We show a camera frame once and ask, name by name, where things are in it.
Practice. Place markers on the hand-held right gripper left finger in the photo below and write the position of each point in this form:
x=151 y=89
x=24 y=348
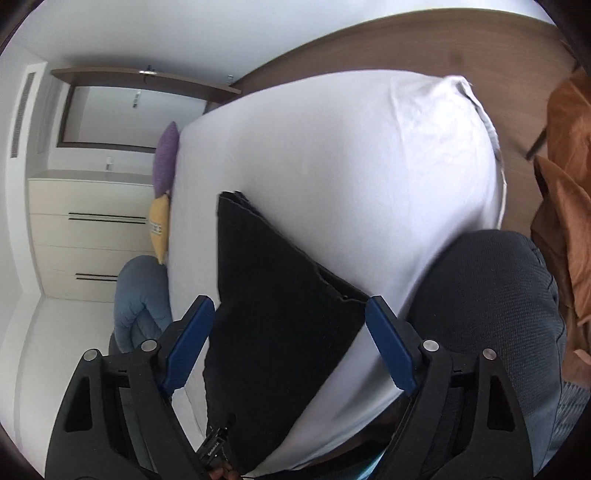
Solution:
x=188 y=344

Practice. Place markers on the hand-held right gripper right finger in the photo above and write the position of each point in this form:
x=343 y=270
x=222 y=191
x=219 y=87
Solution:
x=391 y=348

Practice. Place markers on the black pants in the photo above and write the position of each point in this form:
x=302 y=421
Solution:
x=277 y=323

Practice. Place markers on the blue-grey rolled cushion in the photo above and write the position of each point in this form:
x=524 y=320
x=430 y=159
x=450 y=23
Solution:
x=138 y=300

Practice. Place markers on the person's leg in grey trousers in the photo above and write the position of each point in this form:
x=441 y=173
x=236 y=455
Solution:
x=489 y=300

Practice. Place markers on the yellow pillow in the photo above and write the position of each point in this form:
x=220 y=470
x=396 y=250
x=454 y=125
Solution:
x=160 y=226

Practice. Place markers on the cream drawer cabinet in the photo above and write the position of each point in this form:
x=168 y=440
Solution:
x=92 y=240

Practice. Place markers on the white bed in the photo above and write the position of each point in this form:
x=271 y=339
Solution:
x=346 y=184

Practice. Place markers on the purple pillow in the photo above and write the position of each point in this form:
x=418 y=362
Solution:
x=166 y=159

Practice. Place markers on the orange cloth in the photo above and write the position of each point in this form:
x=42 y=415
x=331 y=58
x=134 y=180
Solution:
x=572 y=221

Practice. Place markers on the black metal leg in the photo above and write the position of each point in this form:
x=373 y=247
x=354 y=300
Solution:
x=537 y=142

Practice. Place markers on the wall mirror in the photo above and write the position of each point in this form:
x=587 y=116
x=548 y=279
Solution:
x=129 y=115

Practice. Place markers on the wooden wall shelf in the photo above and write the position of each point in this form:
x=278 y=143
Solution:
x=138 y=77

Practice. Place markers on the wall air vent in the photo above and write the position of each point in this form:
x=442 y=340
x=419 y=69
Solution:
x=22 y=115

